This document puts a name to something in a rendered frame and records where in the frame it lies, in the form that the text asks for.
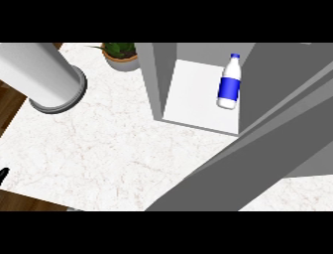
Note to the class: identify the white blue water bottle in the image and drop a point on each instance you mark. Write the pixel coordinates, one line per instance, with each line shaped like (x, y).
(228, 82)

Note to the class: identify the potted green plant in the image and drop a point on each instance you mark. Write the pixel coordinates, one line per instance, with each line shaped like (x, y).
(121, 56)

